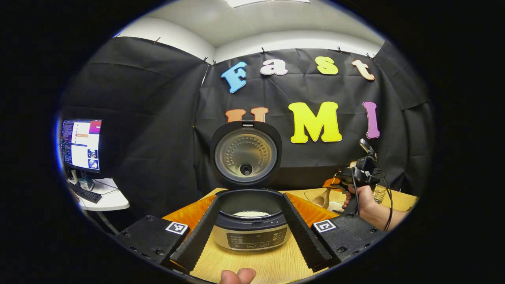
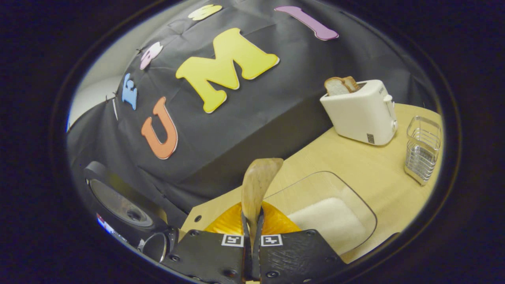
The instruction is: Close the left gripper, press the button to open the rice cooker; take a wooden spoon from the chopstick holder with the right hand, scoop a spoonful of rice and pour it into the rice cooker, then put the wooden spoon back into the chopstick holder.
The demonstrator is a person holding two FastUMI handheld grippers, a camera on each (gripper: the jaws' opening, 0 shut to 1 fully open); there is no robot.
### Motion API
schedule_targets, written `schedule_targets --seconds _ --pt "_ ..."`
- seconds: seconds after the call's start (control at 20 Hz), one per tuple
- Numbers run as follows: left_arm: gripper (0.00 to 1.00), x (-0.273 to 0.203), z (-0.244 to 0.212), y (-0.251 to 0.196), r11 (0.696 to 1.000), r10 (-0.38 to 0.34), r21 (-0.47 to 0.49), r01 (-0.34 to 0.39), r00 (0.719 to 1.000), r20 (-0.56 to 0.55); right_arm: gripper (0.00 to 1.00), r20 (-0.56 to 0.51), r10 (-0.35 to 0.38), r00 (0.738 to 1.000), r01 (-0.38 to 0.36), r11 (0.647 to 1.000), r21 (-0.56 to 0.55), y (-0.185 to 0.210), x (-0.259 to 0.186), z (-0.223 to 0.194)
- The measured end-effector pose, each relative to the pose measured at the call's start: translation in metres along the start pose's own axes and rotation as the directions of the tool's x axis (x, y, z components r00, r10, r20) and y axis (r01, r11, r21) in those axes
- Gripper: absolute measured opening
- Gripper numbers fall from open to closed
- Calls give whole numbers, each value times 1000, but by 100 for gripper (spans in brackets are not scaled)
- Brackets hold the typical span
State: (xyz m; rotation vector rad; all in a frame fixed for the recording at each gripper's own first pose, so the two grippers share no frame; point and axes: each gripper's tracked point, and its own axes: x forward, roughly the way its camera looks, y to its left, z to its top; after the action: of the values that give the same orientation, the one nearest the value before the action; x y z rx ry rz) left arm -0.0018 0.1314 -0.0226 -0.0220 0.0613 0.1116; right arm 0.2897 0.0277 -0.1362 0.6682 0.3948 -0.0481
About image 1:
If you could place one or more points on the white side table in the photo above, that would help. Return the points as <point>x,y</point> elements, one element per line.
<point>110,201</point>

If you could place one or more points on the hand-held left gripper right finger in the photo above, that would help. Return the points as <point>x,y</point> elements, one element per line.
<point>303,236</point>

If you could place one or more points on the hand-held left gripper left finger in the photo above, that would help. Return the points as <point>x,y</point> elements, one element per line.
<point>199,236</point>

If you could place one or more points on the white rice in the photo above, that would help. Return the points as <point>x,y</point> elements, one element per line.
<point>251,214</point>

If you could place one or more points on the ceiling light panel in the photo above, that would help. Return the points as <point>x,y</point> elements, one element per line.
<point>268,2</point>

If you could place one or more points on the black backdrop cloth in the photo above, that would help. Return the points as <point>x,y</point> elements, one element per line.
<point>158,118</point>

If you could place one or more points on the black keyboard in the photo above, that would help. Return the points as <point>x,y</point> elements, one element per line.
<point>85,193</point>

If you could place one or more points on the black silver rice cooker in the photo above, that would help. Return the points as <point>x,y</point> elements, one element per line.
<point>252,236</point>

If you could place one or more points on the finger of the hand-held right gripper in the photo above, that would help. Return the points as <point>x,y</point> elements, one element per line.
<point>331,183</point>

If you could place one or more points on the wooden spoon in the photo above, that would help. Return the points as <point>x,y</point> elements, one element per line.
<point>321,199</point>

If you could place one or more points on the small teal desk device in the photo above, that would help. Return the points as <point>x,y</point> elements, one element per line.
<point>85,183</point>

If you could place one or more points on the computer monitor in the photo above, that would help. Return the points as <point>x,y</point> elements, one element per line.
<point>83,144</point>

